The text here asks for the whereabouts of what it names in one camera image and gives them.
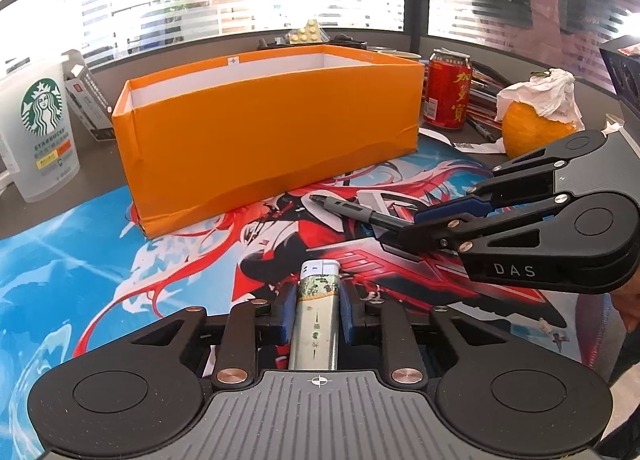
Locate stack of books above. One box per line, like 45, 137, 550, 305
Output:
465, 60, 518, 131

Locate black mesh organizer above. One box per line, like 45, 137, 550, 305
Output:
257, 34, 368, 51

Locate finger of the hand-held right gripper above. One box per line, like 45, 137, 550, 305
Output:
415, 139, 560, 227
379, 191, 572, 261

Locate translucent green logo cup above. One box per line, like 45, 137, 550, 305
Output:
0, 57, 81, 203

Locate white crumpled tissue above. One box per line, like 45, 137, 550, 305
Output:
495, 67, 583, 123

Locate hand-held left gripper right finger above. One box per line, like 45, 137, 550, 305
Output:
339, 285, 508, 386

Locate red drink can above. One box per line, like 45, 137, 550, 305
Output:
422, 49, 473, 131

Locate black marker pen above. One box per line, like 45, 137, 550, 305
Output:
308, 193, 416, 237

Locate orange cardboard box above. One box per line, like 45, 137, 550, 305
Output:
111, 44, 425, 240

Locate black box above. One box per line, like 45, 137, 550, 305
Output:
599, 35, 640, 116

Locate dark pen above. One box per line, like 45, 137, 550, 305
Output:
466, 116, 497, 143

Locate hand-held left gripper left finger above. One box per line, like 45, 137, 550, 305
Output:
131, 285, 297, 389

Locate white paper strip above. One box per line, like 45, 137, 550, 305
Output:
449, 139, 505, 154

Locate person's right hand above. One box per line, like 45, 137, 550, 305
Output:
607, 280, 640, 336

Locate printed desk mat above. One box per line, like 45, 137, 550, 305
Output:
0, 140, 606, 460

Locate orange fruit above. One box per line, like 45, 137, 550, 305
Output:
501, 101, 586, 159

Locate green patterned lighter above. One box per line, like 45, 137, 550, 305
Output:
288, 260, 342, 371

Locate black and white carton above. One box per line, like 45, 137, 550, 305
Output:
62, 50, 117, 142

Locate yellow building block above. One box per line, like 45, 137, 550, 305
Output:
289, 20, 328, 46

